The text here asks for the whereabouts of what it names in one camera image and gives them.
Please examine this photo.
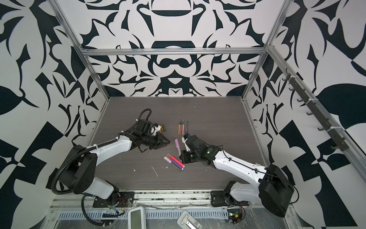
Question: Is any white tablet device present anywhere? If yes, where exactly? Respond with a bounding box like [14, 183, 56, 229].
[128, 207, 147, 229]

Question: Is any purple highlighter marker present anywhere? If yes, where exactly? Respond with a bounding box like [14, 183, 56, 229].
[164, 156, 184, 170]

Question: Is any pink highlighter marker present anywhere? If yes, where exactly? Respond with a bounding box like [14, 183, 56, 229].
[167, 154, 185, 170]

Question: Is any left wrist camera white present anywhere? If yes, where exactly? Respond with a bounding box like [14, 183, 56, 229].
[151, 124, 162, 136]

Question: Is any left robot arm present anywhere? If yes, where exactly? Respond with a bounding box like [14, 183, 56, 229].
[51, 108, 170, 205]

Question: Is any white grey device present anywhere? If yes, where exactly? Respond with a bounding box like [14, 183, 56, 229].
[177, 210, 203, 229]

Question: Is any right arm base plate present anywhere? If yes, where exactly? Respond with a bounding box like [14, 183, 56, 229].
[210, 191, 249, 207]

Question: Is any black coat hook rail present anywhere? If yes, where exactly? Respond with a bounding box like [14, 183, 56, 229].
[283, 70, 349, 151]

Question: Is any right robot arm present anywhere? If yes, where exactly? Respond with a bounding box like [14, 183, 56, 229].
[180, 134, 297, 218]

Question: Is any small circuit board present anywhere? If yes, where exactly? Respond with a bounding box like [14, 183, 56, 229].
[228, 207, 246, 224]

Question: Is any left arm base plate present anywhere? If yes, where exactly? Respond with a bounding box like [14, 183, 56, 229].
[93, 191, 135, 208]

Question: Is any green pen pink cap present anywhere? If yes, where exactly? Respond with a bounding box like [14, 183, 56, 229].
[164, 156, 182, 170]

